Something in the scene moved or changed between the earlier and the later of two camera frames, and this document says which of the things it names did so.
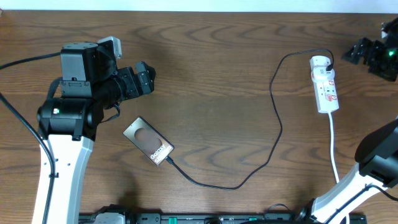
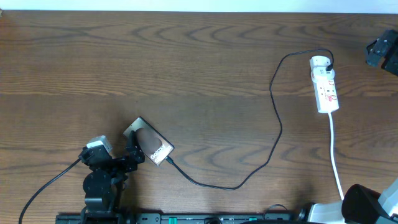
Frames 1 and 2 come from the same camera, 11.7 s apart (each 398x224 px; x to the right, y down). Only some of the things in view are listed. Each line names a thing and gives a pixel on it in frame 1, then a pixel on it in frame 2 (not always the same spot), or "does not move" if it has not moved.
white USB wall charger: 318,64 does not move
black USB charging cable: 276,114 does not move
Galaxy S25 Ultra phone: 148,141 does not move
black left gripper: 142,78 → 121,162
